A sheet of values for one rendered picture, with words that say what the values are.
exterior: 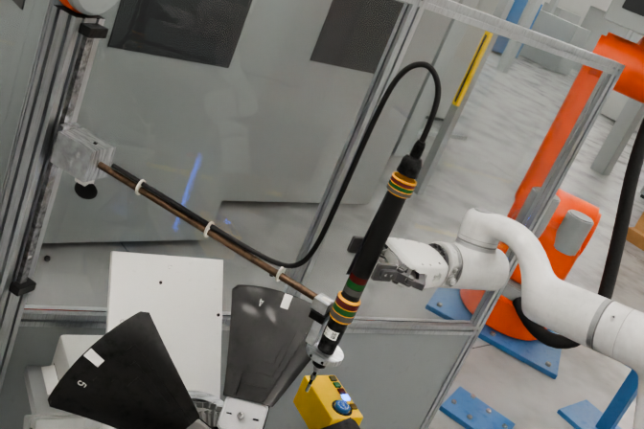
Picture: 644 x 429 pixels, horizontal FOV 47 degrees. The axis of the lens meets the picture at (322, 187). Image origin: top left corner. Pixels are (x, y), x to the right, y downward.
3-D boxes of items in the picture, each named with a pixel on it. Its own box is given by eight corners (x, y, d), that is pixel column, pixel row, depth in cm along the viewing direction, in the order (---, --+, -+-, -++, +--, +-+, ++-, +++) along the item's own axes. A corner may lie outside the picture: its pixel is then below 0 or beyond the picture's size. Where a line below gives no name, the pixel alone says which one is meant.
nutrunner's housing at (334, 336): (305, 363, 133) (407, 137, 118) (313, 355, 137) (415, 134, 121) (322, 375, 132) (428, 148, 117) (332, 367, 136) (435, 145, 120)
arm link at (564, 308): (618, 262, 119) (458, 202, 137) (586, 353, 122) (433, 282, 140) (634, 260, 126) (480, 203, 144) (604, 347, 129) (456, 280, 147)
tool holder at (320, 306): (289, 346, 132) (309, 301, 129) (306, 331, 138) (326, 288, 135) (332, 372, 129) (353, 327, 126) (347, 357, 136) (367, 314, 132)
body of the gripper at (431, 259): (445, 297, 133) (397, 294, 127) (414, 265, 141) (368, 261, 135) (462, 262, 131) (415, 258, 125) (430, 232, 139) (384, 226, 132)
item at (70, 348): (35, 367, 189) (46, 332, 185) (99, 366, 198) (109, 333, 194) (47, 414, 176) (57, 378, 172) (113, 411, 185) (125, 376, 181)
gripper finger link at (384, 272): (409, 290, 125) (379, 288, 121) (400, 280, 127) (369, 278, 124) (417, 275, 124) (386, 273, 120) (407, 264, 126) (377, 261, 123)
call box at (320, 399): (289, 405, 196) (304, 373, 192) (321, 404, 201) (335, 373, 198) (316, 450, 183) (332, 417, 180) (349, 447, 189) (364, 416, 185)
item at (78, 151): (44, 162, 149) (55, 124, 146) (69, 157, 155) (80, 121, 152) (81, 186, 146) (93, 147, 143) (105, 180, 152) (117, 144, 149)
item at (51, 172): (7, 289, 162) (79, 22, 141) (25, 283, 166) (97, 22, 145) (17, 296, 161) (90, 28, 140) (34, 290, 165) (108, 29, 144)
